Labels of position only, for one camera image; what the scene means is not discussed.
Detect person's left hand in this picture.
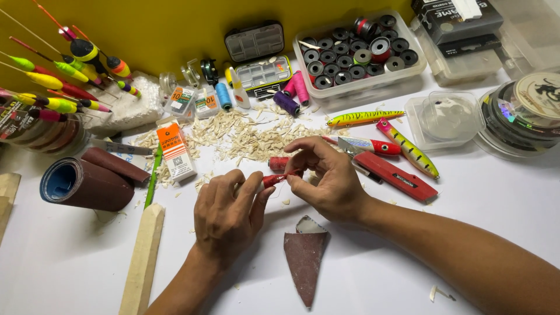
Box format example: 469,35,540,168
194,168,277,268

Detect person's right hand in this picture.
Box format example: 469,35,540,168
283,136,373,225

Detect wooden float with red thread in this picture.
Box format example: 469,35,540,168
234,170,303,193

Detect red and silver fishing lure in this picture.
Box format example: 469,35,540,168
321,134,402,157

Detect red utility knife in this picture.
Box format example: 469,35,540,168
338,137,439,203

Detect yellow green striped fishing lure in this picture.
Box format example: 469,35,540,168
326,110,406,128

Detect triangular brown sandpaper piece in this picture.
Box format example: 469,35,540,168
283,215,331,309

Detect green pencil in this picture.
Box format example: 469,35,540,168
144,144,164,210

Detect orange and white glue box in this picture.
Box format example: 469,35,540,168
156,122,198,183

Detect pink yellow spotted fishing lure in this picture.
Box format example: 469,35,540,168
376,117,441,179

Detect pile of wood shavings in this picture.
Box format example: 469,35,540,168
130,101,351,193

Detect long pale wooden stick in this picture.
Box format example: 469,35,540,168
118,203,166,315

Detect purple thread spool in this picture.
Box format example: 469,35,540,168
273,90,301,117

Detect long pink thread spool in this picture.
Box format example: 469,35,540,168
291,70,310,107

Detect blue thread spool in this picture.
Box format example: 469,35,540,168
214,82,233,111

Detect grey metal blade strip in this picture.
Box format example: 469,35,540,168
90,139,154,156

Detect white glue bottle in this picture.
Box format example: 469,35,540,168
229,66,252,109

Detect clear square plastic box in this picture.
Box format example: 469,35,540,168
404,90,486,152

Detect brown sandpaper roll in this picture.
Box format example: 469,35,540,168
39,146,152,213

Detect clear tub of black bobbins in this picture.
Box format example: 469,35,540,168
292,10,428,100

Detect white foam block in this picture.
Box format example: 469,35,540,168
82,71,164,133

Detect small clear line spool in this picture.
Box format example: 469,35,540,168
158,72,178,95

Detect single wood shaving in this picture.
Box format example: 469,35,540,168
429,285,456,303

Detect black line winder tool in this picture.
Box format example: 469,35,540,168
200,59,220,86

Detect clear plastic clip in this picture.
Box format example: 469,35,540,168
181,59,202,87

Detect open yellow black tackle box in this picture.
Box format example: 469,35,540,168
224,20,294,99

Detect stack of fishing line spools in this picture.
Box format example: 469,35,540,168
474,72,560,158

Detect clear bin with black boxes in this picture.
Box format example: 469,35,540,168
410,0,560,87

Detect stack of brown line spools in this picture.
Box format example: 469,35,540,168
0,98,90,156

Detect bunch of colourful fishing floats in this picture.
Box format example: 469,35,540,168
0,0,143,124

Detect pale wooden blocks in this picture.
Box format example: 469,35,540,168
0,171,22,246

